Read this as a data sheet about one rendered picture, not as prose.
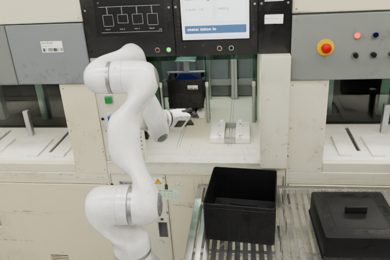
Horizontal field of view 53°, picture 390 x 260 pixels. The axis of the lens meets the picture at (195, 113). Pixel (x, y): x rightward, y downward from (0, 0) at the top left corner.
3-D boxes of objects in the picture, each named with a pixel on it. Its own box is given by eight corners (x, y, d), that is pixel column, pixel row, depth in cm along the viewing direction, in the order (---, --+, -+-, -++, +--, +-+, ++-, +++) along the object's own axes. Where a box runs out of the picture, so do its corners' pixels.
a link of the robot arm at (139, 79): (115, 219, 126) (165, 219, 125) (104, 230, 114) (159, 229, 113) (111, 64, 127) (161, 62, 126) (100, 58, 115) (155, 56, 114)
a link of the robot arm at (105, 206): (148, 264, 121) (139, 199, 112) (89, 264, 122) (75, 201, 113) (154, 237, 132) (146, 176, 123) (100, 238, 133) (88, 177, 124)
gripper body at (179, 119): (163, 133, 170) (182, 132, 178) (174, 117, 165) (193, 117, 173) (155, 121, 174) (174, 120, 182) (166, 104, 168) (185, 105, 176)
